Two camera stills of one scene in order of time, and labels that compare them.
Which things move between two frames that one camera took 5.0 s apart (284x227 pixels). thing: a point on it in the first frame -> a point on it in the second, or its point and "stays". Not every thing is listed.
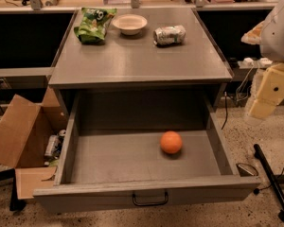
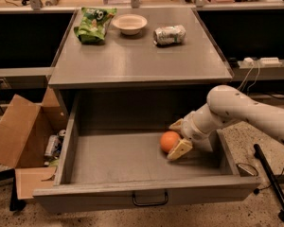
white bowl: x=130 y=24 stays
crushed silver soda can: x=168 y=35 stays
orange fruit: x=170 y=142 stays
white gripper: x=278 y=37 -> x=191 y=130
